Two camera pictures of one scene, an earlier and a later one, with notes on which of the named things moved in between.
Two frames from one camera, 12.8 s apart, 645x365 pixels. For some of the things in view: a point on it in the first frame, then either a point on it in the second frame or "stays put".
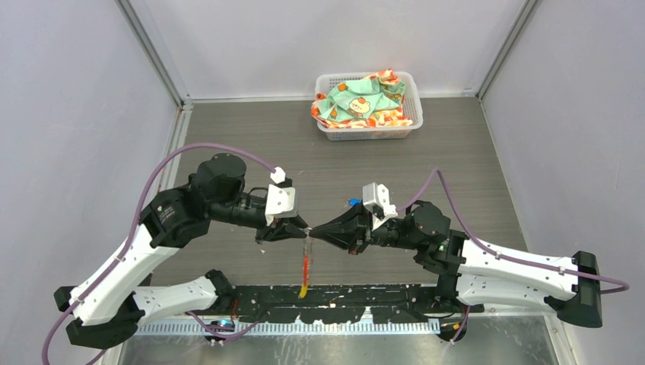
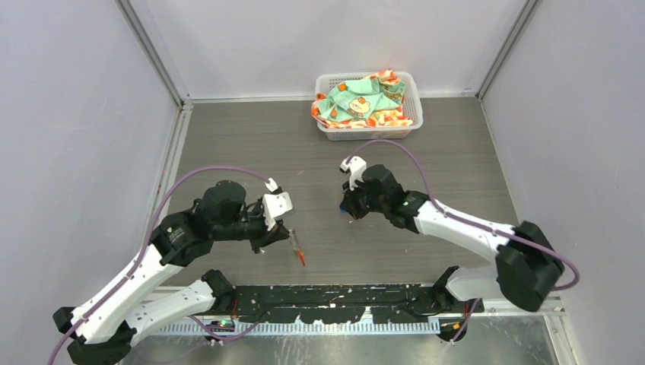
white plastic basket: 411,103 stays put
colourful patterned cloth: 376,100 stays put
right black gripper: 333,230 to 349,201
